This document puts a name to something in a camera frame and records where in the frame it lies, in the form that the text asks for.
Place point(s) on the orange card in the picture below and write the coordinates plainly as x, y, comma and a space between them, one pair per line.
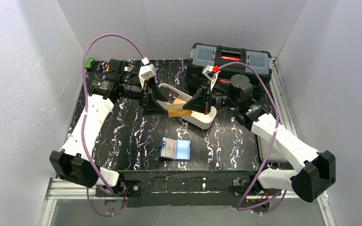
178, 101

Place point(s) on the black card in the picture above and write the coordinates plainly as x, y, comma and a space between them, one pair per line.
170, 94

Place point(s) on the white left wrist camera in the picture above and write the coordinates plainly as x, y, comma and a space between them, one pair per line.
146, 72

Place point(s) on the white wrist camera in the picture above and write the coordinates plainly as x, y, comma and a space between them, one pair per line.
146, 72
211, 73

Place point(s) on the blue leather card holder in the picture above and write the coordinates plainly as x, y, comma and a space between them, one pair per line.
175, 150

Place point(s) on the black marbled table mat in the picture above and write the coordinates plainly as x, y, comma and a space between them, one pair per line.
128, 140

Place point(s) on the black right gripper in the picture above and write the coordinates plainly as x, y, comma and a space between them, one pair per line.
207, 99

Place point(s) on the aluminium frame rail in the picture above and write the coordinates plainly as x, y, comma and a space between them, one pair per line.
162, 188

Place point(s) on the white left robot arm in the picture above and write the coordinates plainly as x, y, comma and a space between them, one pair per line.
73, 162

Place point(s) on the green small object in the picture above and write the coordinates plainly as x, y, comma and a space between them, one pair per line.
89, 63

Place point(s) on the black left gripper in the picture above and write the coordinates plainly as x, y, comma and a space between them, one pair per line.
146, 100

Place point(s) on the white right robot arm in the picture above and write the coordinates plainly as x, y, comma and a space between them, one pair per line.
313, 171

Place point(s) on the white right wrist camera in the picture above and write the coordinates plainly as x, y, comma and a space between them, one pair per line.
211, 73

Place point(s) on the white oblong plastic tray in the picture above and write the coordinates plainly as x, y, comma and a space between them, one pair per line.
198, 119

